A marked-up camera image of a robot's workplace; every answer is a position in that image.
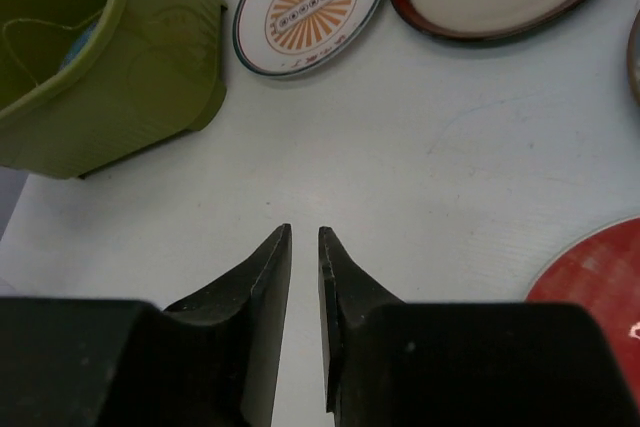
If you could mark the red teal crane plate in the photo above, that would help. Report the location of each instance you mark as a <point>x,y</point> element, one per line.
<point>600,273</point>

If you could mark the white orange sunburst plate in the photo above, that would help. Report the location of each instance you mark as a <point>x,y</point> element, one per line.
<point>286,38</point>

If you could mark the grey deer plate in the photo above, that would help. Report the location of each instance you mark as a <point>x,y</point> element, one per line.
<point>632,59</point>

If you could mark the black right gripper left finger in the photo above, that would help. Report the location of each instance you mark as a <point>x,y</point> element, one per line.
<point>209,359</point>

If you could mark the olive green plastic bin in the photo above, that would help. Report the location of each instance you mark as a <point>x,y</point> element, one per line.
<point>86,83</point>

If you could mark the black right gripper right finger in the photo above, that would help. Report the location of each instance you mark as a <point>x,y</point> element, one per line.
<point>388,362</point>

